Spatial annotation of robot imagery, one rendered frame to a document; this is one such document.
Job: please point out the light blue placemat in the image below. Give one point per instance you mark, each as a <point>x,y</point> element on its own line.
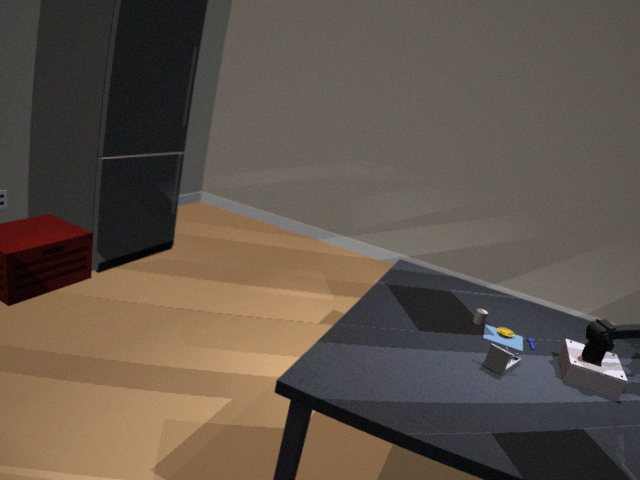
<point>491,334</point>

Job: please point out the yellow round plate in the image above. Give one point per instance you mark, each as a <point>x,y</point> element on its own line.
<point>507,333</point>

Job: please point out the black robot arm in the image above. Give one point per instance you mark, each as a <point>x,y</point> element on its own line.
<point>601,334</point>

